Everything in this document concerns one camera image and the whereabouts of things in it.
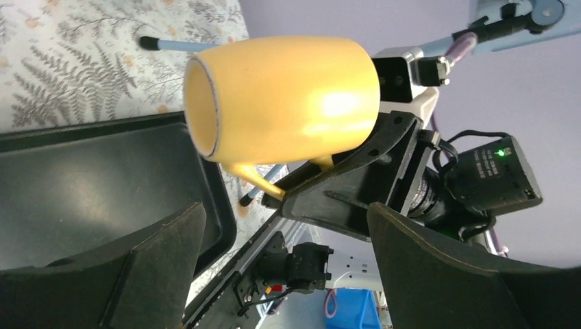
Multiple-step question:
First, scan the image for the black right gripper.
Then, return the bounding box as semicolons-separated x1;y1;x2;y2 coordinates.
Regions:
275;111;440;241

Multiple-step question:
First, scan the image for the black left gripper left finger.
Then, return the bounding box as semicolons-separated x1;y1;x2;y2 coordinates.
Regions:
1;202;206;328

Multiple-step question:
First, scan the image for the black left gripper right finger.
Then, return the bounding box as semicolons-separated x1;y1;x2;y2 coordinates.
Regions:
367;203;580;328

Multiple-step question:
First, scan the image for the yellow ceramic mug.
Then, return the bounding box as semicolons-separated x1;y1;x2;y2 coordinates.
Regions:
183;36;380;199

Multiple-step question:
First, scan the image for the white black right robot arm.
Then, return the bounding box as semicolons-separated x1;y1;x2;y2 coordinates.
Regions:
262;112;547;328

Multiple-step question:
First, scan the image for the blue plastic bin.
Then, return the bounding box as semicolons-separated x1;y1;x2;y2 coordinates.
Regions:
323;289;382;329

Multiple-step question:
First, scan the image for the black plastic tray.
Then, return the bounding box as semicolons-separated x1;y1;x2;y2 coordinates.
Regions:
1;113;236;273

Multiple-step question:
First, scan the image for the light blue tripod stand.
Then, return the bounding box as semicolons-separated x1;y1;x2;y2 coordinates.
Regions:
138;1;580;200

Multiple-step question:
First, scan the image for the floral patterned tablecloth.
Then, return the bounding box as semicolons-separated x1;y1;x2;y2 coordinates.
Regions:
0;0;319;310

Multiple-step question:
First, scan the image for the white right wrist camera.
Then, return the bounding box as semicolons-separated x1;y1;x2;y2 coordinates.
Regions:
371;47;452;127

